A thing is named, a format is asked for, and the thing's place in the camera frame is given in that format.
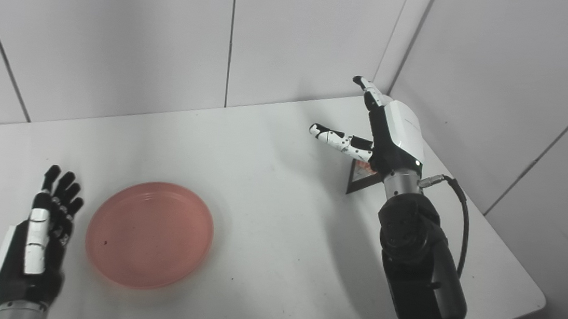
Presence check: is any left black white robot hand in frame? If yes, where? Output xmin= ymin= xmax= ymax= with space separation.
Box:
xmin=0 ymin=159 xmax=88 ymax=315

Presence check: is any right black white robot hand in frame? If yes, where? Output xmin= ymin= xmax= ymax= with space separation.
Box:
xmin=306 ymin=72 xmax=433 ymax=179

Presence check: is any cake slice with fruit topping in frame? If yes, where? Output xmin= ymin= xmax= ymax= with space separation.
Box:
xmin=346 ymin=158 xmax=384 ymax=198

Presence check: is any pink round plate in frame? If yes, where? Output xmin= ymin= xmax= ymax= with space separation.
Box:
xmin=81 ymin=175 xmax=219 ymax=297

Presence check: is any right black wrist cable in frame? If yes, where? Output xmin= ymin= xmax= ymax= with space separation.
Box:
xmin=409 ymin=173 xmax=475 ymax=280

